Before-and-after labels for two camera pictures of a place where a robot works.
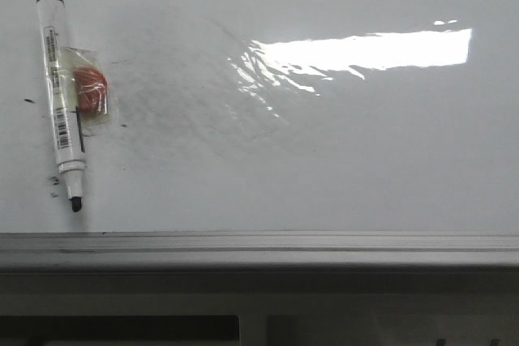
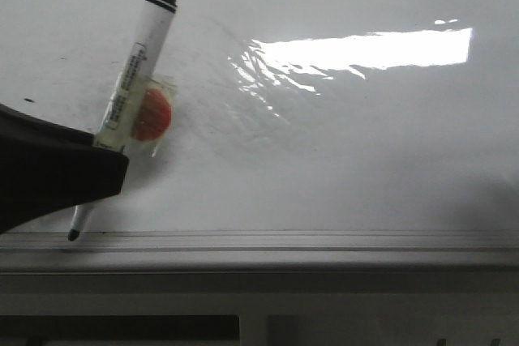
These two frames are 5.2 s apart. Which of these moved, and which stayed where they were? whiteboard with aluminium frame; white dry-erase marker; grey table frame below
Moved: white dry-erase marker
Stayed: grey table frame below; whiteboard with aluminium frame
